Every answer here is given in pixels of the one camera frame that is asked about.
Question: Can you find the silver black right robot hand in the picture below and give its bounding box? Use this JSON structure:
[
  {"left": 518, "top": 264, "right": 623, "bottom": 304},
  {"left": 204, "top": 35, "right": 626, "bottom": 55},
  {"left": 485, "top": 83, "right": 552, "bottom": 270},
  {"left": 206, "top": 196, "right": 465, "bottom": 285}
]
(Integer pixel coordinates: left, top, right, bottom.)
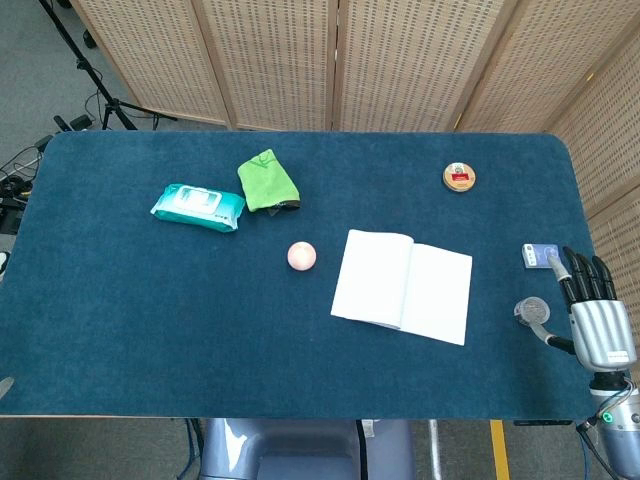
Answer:
[{"left": 529, "top": 244, "right": 639, "bottom": 375}]

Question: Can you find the white notebook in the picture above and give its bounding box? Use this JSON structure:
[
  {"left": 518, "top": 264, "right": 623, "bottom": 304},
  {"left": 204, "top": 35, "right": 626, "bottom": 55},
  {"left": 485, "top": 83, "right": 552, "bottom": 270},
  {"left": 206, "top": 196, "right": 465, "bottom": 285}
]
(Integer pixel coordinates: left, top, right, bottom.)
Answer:
[{"left": 329, "top": 228, "right": 474, "bottom": 347}]

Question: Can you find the woven wooden screen panel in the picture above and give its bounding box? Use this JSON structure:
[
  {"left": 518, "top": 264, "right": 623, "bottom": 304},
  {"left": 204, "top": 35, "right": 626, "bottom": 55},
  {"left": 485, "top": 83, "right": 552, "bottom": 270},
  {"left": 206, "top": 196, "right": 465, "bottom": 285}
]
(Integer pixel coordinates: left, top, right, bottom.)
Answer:
[
  {"left": 583, "top": 185, "right": 640, "bottom": 314},
  {"left": 69, "top": 0, "right": 234, "bottom": 128},
  {"left": 192, "top": 0, "right": 342, "bottom": 133},
  {"left": 331, "top": 0, "right": 512, "bottom": 134},
  {"left": 547, "top": 29, "right": 640, "bottom": 219},
  {"left": 452, "top": 0, "right": 640, "bottom": 134}
]

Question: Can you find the small blue card box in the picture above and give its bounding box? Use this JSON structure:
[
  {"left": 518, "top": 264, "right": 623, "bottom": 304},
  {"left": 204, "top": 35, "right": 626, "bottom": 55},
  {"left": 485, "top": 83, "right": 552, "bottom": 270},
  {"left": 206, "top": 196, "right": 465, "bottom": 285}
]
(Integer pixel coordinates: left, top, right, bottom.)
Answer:
[{"left": 522, "top": 242, "right": 564, "bottom": 270}]

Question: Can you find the blue felt table mat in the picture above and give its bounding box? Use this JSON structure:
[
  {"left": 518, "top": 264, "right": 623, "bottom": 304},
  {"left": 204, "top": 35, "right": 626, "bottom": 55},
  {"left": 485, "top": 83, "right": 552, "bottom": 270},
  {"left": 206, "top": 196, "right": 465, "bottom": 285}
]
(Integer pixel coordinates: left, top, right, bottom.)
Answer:
[{"left": 0, "top": 130, "right": 601, "bottom": 421}]

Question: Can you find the round orange tin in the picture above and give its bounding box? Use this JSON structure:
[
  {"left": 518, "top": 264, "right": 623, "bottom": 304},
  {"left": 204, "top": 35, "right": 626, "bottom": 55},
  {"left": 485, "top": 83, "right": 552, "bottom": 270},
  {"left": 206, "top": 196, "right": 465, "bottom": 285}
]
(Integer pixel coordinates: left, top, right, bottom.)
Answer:
[{"left": 441, "top": 161, "right": 477, "bottom": 193}]

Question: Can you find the teal wet wipes pack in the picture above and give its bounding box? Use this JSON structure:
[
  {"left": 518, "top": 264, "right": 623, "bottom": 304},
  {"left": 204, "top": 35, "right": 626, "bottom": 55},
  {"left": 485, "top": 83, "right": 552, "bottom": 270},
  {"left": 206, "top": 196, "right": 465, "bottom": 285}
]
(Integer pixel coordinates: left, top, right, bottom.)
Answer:
[{"left": 149, "top": 183, "right": 247, "bottom": 233}]

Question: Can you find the black power adapter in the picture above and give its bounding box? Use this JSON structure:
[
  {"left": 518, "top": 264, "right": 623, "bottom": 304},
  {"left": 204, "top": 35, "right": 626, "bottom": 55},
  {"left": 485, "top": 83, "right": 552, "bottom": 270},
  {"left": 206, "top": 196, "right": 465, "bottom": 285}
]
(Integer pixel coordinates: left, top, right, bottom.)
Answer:
[{"left": 52, "top": 113, "right": 95, "bottom": 133}]

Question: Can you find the grey blue robot torso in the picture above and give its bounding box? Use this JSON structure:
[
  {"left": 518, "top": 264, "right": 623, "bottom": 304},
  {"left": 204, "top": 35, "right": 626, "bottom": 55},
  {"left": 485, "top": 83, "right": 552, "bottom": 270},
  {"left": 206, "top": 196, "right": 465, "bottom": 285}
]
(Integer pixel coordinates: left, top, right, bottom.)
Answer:
[{"left": 198, "top": 417, "right": 417, "bottom": 480}]

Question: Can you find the black tripod stand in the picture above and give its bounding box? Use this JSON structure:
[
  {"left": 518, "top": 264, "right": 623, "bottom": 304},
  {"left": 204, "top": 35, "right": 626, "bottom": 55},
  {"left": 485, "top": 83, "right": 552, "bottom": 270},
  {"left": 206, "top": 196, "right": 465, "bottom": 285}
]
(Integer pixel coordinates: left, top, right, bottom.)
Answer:
[{"left": 38, "top": 0, "right": 179, "bottom": 132}]

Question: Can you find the pink ball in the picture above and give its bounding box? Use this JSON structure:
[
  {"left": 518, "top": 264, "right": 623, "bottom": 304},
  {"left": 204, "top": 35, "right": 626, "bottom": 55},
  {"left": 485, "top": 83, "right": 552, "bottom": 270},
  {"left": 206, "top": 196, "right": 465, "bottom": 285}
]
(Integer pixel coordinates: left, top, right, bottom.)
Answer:
[{"left": 286, "top": 240, "right": 318, "bottom": 272}]

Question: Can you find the green cloth pouch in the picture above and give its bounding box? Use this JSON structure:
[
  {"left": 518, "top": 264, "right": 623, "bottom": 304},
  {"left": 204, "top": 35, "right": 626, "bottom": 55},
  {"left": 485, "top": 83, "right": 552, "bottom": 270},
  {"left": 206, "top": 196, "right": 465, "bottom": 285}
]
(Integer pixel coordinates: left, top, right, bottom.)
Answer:
[{"left": 236, "top": 148, "right": 302, "bottom": 217}]

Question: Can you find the right arm wrist cable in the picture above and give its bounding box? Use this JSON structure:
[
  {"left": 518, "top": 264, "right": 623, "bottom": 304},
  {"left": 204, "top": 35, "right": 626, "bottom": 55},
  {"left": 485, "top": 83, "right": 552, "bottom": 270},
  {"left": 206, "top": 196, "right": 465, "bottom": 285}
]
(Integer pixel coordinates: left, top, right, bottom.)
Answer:
[{"left": 575, "top": 377, "right": 640, "bottom": 454}]

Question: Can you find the dark cable under table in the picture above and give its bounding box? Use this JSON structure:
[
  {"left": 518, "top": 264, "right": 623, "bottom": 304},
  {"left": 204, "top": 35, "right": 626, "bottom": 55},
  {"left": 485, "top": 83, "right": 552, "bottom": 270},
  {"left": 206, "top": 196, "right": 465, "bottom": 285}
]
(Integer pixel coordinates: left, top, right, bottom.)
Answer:
[{"left": 182, "top": 418, "right": 207, "bottom": 480}]

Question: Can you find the black floor cable bundle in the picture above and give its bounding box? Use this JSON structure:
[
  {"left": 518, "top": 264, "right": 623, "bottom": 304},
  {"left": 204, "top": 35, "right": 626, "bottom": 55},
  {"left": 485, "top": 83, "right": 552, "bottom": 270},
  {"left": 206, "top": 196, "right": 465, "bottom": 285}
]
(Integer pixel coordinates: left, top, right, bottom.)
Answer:
[{"left": 0, "top": 133, "right": 55, "bottom": 236}]

